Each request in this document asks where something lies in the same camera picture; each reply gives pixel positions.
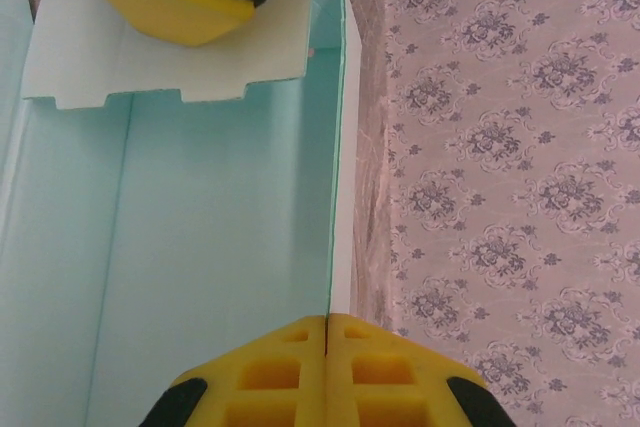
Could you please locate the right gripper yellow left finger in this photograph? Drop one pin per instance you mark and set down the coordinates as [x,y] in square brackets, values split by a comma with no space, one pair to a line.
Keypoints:
[270,372]

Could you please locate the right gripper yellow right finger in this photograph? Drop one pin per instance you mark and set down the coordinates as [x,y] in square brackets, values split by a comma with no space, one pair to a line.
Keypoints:
[390,377]

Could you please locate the light teal paper box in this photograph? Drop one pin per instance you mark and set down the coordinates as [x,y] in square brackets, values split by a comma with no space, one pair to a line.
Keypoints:
[200,197]

